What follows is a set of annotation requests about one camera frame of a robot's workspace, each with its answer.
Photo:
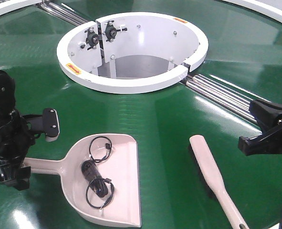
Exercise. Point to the left black bearing mount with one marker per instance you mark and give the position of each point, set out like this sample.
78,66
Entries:
92,38

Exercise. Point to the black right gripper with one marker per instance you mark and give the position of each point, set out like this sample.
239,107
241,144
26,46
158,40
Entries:
268,116

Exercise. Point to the white outer rim right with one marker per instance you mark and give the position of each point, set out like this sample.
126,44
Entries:
262,8

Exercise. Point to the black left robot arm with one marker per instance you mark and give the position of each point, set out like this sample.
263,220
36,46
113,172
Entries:
7,95

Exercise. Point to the pink hand broom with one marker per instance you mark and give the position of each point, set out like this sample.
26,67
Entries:
214,180

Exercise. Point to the white rim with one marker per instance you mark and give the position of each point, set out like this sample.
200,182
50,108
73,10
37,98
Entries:
12,5
262,8

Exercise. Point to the right black bearing mount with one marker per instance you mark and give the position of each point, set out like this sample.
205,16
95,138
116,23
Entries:
111,31

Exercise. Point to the upper left steel rollers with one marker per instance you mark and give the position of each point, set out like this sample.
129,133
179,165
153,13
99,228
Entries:
62,12

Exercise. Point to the pink plastic dustpan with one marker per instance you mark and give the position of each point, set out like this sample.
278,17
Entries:
117,163

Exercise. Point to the white central ring guard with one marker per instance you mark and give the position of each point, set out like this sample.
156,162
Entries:
157,51

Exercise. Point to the black bearing mount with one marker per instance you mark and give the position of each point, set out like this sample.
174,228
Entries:
111,31
92,38

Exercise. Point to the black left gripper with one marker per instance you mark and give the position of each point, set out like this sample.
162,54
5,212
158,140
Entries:
17,133

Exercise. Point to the green conveyor belt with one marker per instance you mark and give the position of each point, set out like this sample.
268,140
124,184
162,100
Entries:
245,54

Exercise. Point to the white outer rim left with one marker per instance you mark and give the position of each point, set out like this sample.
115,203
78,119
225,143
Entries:
12,5

